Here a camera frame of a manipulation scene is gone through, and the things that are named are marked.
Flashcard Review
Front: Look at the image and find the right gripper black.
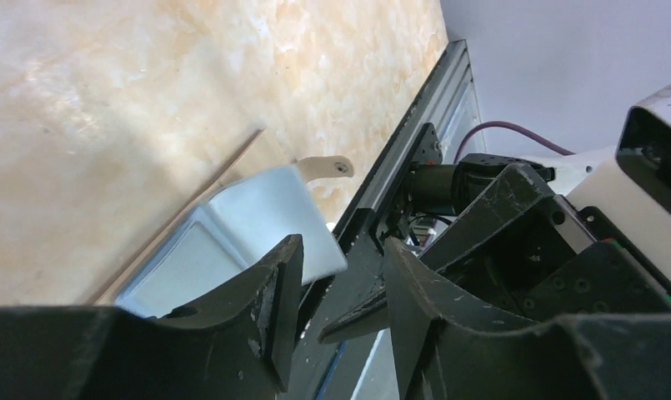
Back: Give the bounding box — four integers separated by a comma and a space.
418, 162, 671, 321

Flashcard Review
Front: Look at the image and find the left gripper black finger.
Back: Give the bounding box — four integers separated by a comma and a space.
153, 233, 305, 400

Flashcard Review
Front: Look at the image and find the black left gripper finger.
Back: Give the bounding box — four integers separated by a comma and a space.
318, 287, 390, 343

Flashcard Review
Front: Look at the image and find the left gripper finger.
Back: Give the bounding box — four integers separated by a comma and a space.
384, 239, 568, 399

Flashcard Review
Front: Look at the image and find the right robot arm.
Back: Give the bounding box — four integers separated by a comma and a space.
413, 153, 671, 321

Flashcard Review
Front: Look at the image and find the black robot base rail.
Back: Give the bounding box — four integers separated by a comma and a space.
280, 122, 442, 399

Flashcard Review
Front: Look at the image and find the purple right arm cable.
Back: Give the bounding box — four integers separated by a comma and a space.
452, 120, 576, 166

